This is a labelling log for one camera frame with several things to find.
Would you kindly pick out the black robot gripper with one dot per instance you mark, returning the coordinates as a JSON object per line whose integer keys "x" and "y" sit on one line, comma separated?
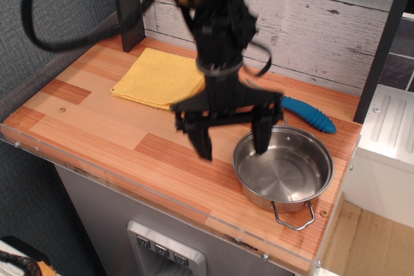
{"x": 224, "y": 101}

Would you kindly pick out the stainless steel pot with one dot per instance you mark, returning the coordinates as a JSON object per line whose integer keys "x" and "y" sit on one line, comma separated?
{"x": 288, "y": 178}

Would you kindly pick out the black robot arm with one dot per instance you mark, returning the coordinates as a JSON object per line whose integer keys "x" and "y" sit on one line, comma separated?
{"x": 222, "y": 30}

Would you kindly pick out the yellow folded towel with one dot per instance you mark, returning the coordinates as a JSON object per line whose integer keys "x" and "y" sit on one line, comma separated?
{"x": 159, "y": 79}

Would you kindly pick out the silver dispenser panel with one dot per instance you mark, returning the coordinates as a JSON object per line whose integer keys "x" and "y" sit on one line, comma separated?
{"x": 159, "y": 254}

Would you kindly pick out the gray toy fridge cabinet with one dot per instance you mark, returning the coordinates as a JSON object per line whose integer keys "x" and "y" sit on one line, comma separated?
{"x": 105, "y": 213}

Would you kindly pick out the white toy sink unit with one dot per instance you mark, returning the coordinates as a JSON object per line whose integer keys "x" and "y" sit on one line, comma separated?
{"x": 380, "y": 176}

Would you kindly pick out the clear acrylic edge guard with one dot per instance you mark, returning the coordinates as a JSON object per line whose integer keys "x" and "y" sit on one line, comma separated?
{"x": 161, "y": 170}

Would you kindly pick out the orange cloth item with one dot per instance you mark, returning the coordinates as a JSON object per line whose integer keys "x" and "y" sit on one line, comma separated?
{"x": 43, "y": 269}

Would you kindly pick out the blue handled metal fork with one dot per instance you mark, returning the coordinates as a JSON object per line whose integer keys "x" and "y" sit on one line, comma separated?
{"x": 310, "y": 114}

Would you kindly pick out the dark gray left post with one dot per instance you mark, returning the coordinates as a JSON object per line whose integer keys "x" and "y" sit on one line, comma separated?
{"x": 131, "y": 23}

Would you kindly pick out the dark gray post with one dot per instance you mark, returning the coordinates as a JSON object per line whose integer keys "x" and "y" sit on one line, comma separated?
{"x": 131, "y": 23}
{"x": 375, "y": 72}

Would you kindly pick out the dark gray right post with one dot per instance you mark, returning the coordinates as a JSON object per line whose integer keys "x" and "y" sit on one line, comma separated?
{"x": 375, "y": 72}

